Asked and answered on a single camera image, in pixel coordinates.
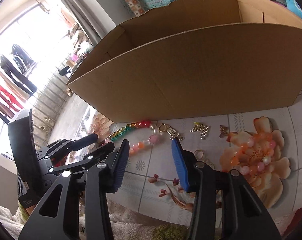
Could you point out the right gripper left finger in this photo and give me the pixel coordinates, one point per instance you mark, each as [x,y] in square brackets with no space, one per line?
[98,180]

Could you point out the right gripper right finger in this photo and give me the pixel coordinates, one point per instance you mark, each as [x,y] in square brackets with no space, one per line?
[243,214]

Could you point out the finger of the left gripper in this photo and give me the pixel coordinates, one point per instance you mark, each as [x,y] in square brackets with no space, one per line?
[83,142]
[88,161]

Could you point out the left hand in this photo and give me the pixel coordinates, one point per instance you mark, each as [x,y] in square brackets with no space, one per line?
[26,208]

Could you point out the white fluffy blanket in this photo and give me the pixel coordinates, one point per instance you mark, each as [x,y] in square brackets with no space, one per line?
[65,219]

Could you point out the floral checked bed sheet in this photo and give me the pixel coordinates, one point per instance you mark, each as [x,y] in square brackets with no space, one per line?
[151,170]

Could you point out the gold hoop butterfly earring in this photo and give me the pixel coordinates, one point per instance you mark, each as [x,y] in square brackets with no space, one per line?
[200,156]

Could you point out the gold butterfly brooch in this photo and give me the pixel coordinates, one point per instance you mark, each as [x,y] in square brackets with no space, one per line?
[224,130]

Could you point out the gold comb hair clip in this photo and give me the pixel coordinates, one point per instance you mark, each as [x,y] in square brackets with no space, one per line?
[202,128]

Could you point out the patterned rolled mat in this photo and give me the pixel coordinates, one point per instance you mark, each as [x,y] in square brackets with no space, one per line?
[136,7]

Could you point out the grey curtain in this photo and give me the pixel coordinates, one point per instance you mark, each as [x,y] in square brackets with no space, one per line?
[91,17]

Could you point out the brown cardboard box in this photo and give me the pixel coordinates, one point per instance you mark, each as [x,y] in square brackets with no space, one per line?
[195,58]

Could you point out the blue cloth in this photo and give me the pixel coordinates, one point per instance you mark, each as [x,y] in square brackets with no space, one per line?
[293,6]

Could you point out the gold ring dangle earring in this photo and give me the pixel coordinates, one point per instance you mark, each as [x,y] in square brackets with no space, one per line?
[166,128]

